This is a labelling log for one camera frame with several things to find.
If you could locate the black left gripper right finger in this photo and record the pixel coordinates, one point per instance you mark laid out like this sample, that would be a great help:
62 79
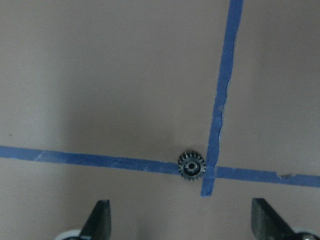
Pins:
266 223

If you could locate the small black bearing gear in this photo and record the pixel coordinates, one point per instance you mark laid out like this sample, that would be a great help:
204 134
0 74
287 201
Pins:
191 165

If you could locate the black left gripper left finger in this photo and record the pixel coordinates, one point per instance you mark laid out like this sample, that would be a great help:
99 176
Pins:
98 225

